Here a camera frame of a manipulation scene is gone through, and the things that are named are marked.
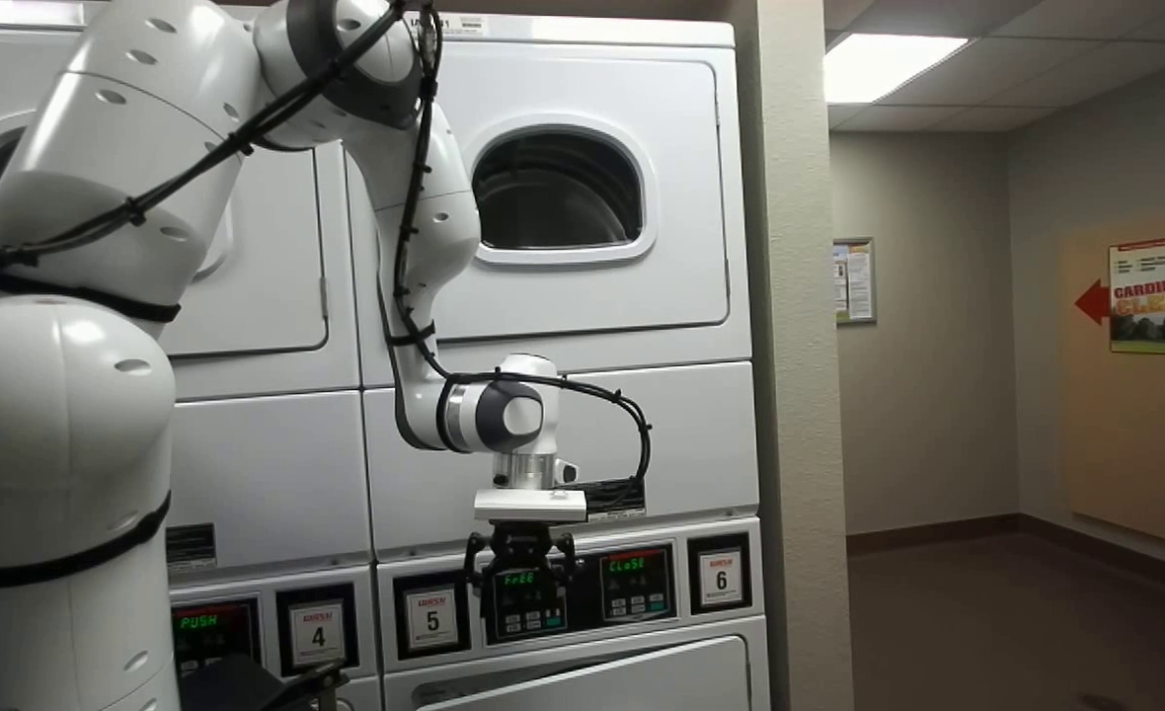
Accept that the number five label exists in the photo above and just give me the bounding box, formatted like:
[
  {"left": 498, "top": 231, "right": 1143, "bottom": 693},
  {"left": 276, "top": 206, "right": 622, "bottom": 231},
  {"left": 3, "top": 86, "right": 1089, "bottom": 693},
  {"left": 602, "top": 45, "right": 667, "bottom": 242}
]
[{"left": 391, "top": 568, "right": 476, "bottom": 666}]

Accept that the number six label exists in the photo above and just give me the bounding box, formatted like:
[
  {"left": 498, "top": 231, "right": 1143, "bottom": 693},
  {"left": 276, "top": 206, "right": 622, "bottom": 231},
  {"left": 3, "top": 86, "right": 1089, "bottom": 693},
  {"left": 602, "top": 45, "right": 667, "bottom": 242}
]
[{"left": 684, "top": 530, "right": 757, "bottom": 621}]

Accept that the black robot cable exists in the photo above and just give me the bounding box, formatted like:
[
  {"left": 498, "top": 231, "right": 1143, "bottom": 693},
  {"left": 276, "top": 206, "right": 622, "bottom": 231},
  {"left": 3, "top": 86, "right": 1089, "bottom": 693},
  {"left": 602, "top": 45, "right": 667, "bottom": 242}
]
[{"left": 0, "top": 0, "right": 657, "bottom": 523}]

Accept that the white stacked dryer number four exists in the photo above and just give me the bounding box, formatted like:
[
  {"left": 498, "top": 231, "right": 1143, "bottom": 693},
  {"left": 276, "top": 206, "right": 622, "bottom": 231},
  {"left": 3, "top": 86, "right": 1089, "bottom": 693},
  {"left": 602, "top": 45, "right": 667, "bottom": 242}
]
[{"left": 0, "top": 0, "right": 391, "bottom": 711}]

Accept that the small framed wall notice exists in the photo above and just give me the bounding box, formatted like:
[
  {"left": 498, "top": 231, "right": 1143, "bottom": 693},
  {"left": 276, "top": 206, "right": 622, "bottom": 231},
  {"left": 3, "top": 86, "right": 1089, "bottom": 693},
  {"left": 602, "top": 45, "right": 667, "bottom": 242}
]
[{"left": 828, "top": 232, "right": 880, "bottom": 331}]

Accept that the dryer door with window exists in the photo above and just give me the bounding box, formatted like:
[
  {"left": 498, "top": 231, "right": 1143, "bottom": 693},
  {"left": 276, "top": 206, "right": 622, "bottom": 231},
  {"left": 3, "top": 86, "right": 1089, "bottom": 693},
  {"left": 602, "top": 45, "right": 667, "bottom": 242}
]
[
  {"left": 361, "top": 39, "right": 739, "bottom": 352},
  {"left": 0, "top": 23, "right": 349, "bottom": 364}
]

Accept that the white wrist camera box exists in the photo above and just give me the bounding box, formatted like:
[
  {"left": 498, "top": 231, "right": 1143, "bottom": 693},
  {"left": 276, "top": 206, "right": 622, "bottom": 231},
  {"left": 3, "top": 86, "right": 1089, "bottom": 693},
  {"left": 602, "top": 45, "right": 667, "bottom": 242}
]
[{"left": 469, "top": 487, "right": 591, "bottom": 530}]

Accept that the black tripod head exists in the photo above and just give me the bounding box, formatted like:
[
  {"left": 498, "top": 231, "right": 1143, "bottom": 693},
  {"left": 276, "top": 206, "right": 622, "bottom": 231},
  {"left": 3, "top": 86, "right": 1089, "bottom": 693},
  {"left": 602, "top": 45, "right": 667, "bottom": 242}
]
[{"left": 178, "top": 654, "right": 352, "bottom": 711}]

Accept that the white stacked dryer number five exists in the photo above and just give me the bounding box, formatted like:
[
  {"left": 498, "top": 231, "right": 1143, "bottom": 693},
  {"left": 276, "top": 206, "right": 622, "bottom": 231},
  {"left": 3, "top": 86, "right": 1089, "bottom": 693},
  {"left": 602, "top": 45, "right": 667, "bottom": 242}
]
[{"left": 335, "top": 9, "right": 780, "bottom": 711}]

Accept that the red arrow wall sign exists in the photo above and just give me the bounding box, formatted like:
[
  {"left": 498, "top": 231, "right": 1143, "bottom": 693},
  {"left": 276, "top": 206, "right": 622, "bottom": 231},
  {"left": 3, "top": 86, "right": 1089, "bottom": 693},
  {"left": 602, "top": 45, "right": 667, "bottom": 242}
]
[{"left": 1072, "top": 231, "right": 1165, "bottom": 361}]

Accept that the number four label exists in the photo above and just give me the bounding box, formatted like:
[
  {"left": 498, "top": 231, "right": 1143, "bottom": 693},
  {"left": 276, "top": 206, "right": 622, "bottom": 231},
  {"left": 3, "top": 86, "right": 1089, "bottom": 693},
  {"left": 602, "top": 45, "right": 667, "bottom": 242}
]
[{"left": 273, "top": 580, "right": 365, "bottom": 680}]

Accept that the rectangular ceiling light panel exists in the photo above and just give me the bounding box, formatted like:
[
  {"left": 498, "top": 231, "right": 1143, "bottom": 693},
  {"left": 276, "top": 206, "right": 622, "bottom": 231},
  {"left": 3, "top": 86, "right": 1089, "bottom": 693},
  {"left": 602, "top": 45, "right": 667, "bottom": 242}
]
[{"left": 821, "top": 34, "right": 977, "bottom": 113}]

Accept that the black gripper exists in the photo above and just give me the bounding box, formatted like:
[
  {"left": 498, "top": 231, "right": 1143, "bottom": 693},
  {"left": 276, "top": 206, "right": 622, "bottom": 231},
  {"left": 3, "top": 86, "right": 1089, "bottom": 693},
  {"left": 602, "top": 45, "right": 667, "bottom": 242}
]
[{"left": 461, "top": 523, "right": 582, "bottom": 637}]

